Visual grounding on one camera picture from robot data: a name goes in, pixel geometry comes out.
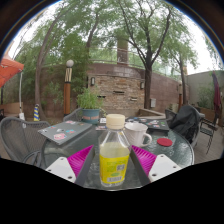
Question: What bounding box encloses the grey mesh patio chair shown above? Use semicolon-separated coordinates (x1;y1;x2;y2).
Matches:
62;107;84;123
0;116;52;168

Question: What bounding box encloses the black metal chair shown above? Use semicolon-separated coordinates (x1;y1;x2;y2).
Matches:
199;114;221;154

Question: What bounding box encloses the blue yellow striped bollard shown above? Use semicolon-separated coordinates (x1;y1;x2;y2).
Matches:
33;103;41;122

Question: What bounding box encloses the grey laptop with stickers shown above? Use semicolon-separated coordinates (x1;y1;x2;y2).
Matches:
37;120;94;146

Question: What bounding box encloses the clear bottle with yellow label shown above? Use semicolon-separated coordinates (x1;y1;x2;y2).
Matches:
98;113;132;188

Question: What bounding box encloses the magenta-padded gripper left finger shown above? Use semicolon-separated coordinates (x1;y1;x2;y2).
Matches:
45;144;96;188

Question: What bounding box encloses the white ceramic mug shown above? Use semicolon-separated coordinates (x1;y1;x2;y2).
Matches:
123;121;153;148

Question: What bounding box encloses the orange canopy tent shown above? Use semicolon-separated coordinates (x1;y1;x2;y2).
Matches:
0;54;27;121

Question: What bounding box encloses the closed maroon patio umbrella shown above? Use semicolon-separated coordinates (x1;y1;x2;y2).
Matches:
211;70;223;118

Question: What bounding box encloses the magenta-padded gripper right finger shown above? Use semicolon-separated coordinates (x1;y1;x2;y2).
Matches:
129;144;184;187

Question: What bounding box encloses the flat round red coaster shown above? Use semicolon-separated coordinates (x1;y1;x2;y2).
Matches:
156;137;174;148

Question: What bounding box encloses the green plant in blue pot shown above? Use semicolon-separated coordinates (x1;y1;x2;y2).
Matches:
76;87;105;125

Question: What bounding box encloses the wooden lamp post with globe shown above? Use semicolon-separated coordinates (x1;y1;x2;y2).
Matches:
63;59;75;117

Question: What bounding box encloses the dark laptop with stickers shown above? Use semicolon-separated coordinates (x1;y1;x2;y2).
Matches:
125;116;171;132

